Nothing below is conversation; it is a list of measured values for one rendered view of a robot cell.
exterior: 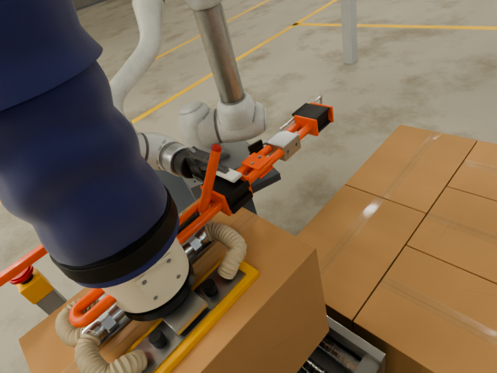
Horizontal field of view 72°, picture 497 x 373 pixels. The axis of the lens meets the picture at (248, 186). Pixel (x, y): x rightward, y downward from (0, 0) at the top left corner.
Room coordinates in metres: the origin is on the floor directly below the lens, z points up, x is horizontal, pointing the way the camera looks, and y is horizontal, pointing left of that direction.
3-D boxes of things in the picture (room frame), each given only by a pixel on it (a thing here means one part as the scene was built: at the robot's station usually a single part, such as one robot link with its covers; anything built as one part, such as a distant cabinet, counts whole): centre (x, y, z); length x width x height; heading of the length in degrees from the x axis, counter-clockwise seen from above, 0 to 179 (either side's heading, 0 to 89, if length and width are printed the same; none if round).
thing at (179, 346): (0.41, 0.20, 1.10); 0.34 x 0.10 x 0.05; 126
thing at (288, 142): (0.76, -0.12, 1.20); 0.07 x 0.07 x 0.04; 36
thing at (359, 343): (0.69, -0.03, 0.58); 0.70 x 0.03 x 0.06; 36
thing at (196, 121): (1.39, 0.14, 1.00); 0.18 x 0.16 x 0.22; 76
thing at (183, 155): (0.78, 0.13, 1.20); 0.09 x 0.07 x 0.08; 35
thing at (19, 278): (0.76, 0.73, 1.02); 0.07 x 0.07 x 0.04
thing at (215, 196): (0.63, 0.05, 1.20); 0.10 x 0.08 x 0.06; 36
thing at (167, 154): (0.84, 0.17, 1.20); 0.09 x 0.06 x 0.09; 125
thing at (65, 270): (0.49, 0.26, 1.32); 0.23 x 0.23 x 0.04
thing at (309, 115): (0.83, -0.23, 1.20); 0.08 x 0.07 x 0.05; 126
